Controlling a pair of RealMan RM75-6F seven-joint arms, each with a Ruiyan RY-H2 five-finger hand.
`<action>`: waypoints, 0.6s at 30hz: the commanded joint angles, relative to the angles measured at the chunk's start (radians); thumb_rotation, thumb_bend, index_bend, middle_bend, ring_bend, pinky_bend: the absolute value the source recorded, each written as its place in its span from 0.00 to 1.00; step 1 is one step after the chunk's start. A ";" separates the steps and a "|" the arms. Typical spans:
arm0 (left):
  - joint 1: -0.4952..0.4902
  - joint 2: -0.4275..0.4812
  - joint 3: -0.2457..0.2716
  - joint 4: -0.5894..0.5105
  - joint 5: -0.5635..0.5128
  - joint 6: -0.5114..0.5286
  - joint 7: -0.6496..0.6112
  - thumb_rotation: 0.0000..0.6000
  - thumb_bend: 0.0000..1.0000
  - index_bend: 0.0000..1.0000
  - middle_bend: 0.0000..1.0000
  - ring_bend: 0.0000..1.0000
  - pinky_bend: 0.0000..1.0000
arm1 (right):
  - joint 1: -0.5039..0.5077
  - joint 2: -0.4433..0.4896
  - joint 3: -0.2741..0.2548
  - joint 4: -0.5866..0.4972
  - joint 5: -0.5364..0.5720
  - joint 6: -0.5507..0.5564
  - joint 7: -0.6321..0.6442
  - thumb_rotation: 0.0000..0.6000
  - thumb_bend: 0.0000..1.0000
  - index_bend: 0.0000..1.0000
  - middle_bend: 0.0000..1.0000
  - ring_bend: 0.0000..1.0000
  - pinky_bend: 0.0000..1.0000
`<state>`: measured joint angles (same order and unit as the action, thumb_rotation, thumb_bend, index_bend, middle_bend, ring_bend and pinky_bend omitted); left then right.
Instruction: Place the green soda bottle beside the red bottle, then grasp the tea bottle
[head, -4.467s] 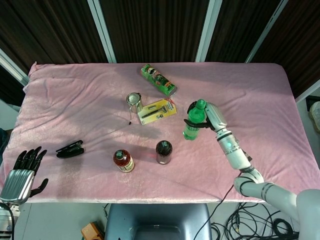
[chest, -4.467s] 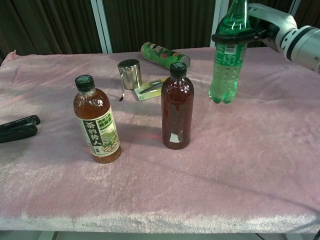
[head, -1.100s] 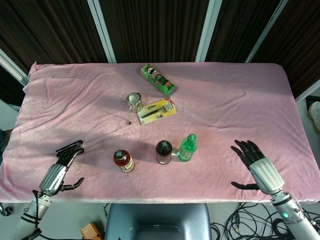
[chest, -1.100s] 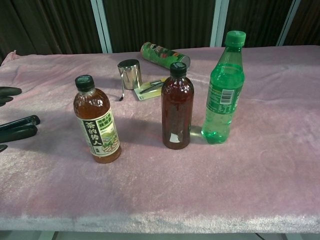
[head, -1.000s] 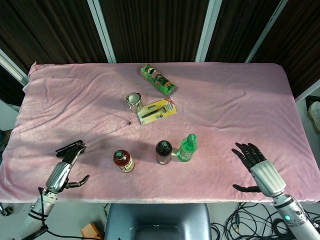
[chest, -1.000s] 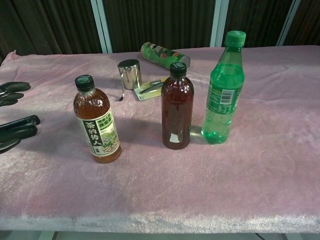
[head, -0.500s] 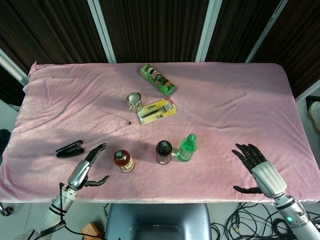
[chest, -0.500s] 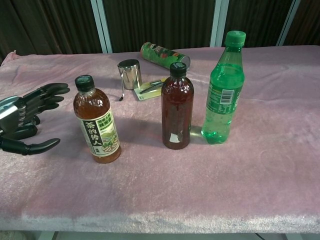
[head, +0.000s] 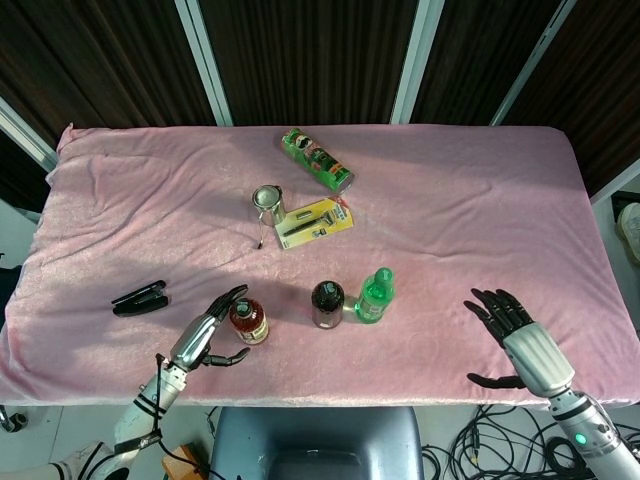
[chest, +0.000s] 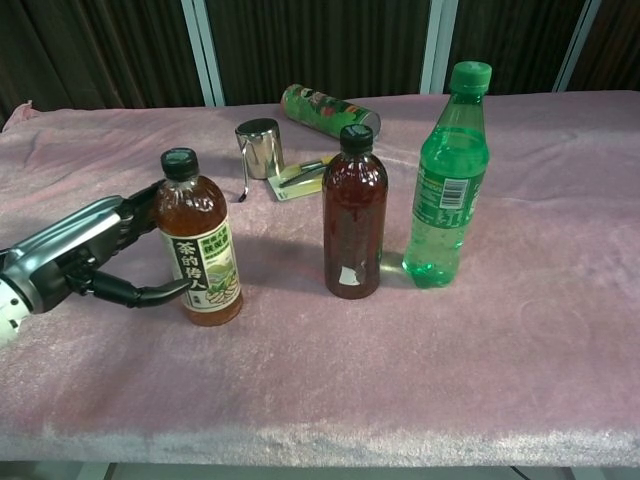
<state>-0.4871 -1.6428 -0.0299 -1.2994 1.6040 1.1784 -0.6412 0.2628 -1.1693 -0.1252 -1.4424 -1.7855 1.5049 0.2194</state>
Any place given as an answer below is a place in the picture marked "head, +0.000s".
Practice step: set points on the green plastic soda bottle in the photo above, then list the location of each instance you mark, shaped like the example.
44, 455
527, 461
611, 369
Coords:
374, 300

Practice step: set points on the white shoe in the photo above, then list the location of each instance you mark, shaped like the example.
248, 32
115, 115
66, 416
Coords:
629, 225

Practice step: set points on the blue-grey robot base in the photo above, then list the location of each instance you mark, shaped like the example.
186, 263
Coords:
315, 440

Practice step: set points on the white frame post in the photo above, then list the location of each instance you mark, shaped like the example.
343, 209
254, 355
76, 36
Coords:
205, 60
415, 60
532, 65
25, 130
617, 177

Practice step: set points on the pink plush table cloth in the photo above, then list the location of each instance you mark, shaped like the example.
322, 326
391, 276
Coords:
425, 225

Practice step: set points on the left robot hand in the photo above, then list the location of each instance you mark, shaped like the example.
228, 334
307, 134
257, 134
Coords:
192, 345

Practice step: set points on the labelled amber tea bottle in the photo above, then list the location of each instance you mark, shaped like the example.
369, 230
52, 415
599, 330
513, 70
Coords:
251, 326

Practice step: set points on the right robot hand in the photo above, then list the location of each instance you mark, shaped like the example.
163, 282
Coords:
535, 355

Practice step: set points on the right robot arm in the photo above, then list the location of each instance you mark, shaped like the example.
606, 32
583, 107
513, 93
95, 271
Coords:
585, 430

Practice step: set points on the yellow razor blister pack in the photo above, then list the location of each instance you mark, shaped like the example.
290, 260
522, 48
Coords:
312, 225

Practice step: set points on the brown wooden block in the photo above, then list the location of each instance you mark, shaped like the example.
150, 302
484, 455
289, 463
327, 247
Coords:
187, 462

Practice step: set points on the black stapler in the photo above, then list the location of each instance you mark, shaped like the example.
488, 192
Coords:
140, 302

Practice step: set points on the dark red label-free bottle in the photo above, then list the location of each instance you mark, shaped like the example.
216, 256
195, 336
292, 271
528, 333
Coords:
327, 305

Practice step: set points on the green chips can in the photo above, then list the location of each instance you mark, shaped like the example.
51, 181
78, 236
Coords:
317, 159

